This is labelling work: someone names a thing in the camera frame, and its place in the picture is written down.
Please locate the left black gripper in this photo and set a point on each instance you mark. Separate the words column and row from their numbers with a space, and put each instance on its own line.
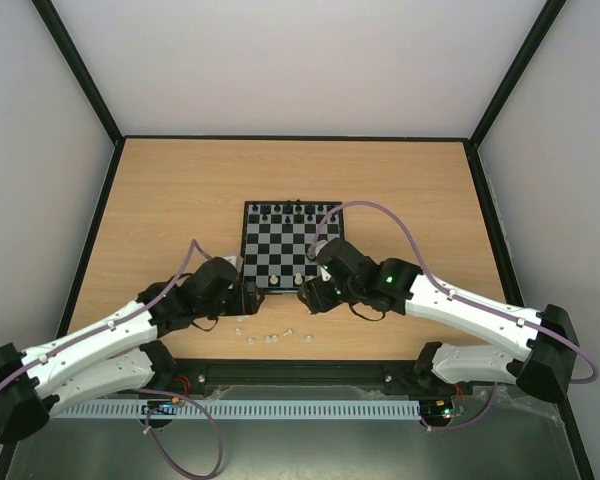
column 246, row 303

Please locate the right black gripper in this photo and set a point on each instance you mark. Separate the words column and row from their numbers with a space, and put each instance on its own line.
column 311, row 298

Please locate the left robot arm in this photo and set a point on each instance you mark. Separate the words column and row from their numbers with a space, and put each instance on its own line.
column 123, row 351

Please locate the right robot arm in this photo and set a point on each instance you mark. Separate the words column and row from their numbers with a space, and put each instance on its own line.
column 532, row 349

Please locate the black pieces row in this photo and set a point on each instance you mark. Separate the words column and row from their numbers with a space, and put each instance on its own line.
column 289, row 212

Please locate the left electronics board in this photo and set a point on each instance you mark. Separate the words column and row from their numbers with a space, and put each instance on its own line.
column 163, row 406

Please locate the electronics board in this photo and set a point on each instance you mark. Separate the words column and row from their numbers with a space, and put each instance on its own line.
column 163, row 406
column 445, row 408

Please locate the right electronics board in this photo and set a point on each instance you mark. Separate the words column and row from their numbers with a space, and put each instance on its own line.
column 445, row 408

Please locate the black and grey chessboard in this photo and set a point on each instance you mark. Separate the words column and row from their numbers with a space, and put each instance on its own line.
column 280, row 249

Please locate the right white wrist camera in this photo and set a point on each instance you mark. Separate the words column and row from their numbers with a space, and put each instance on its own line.
column 338, row 259

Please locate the black frame rail front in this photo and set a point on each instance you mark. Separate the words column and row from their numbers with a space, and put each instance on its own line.
column 300, row 372

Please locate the white slotted cable duct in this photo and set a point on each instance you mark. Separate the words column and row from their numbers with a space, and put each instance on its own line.
column 403, row 410

